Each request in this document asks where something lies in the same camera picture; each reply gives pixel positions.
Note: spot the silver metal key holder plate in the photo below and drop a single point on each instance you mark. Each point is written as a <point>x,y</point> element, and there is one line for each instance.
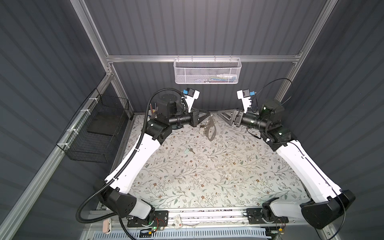
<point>210,130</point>

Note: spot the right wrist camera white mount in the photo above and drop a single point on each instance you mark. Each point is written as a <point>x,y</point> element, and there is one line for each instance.
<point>245,97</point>

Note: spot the key with green cap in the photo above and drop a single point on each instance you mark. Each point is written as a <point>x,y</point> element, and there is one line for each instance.
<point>189,151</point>

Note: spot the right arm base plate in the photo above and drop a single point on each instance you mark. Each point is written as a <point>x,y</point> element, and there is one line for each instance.
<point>263,216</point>

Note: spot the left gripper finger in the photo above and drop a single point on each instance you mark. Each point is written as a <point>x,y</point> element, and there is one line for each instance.
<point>201,119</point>
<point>204,112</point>

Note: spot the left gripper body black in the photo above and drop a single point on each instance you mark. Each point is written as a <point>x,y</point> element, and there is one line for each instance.
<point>193,113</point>

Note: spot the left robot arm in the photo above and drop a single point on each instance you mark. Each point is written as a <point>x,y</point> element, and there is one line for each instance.
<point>172,113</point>

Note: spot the white wire mesh basket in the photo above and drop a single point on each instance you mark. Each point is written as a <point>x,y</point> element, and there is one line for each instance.
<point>207,71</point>

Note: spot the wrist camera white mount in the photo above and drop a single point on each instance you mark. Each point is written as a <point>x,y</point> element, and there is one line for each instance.
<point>190,95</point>
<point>245,97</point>

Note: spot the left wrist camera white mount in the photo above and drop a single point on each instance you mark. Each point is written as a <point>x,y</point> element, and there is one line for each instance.
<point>190,95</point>

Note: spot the pink white small device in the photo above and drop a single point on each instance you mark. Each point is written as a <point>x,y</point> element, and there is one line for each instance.
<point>107,226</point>

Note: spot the pens in mug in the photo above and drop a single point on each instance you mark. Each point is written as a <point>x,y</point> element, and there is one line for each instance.
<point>153,109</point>

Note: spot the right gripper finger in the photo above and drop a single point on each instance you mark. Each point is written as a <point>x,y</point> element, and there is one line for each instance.
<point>227,113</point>
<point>228,119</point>

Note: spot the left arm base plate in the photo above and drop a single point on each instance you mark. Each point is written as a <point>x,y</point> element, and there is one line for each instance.
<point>156,219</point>

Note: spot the small white tag device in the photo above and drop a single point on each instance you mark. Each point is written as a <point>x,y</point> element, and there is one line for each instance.
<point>177,222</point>

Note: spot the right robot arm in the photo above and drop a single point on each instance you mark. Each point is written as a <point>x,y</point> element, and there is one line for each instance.
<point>327,201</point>

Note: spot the black wire basket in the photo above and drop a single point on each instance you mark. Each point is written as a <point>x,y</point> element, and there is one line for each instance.
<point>97,135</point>

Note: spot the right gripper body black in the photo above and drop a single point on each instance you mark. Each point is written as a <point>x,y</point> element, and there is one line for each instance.
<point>239,114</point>

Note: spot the white ribbed cable duct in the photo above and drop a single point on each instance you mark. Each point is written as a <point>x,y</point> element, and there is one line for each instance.
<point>242,233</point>

